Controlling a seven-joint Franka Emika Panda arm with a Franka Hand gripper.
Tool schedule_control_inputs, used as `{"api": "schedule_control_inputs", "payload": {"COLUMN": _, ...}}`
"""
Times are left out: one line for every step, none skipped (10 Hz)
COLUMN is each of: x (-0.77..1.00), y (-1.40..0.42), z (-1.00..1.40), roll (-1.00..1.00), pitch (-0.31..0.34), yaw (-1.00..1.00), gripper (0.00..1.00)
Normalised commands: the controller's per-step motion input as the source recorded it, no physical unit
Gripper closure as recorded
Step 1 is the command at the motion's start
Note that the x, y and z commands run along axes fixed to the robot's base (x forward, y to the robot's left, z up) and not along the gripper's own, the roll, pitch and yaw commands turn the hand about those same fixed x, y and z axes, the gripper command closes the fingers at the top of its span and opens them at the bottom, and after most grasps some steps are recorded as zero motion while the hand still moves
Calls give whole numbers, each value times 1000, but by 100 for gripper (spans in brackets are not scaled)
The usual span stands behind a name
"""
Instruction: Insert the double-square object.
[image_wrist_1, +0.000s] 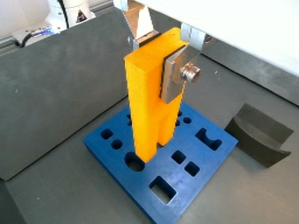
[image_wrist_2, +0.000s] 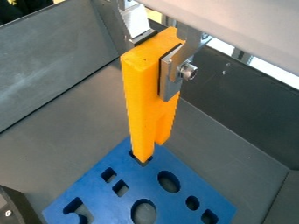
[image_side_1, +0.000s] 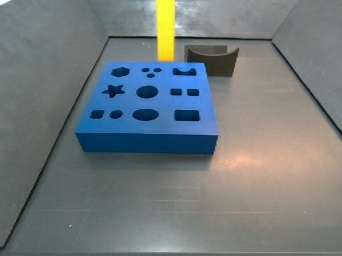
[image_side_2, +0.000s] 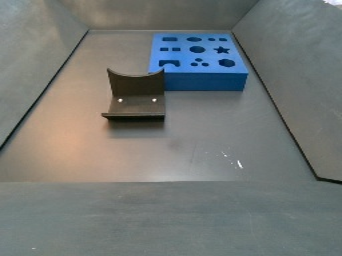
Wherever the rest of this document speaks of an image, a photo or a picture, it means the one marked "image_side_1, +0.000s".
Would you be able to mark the black curved holder stand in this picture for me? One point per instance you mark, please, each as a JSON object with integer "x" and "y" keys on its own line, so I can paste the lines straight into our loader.
{"x": 216, "y": 56}

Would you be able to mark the yellow double-square peg object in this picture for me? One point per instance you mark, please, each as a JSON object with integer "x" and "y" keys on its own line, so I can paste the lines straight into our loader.
{"x": 166, "y": 29}

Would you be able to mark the blue foam shape-sorter block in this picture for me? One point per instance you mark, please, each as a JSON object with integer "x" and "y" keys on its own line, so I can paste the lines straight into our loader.
{"x": 150, "y": 107}

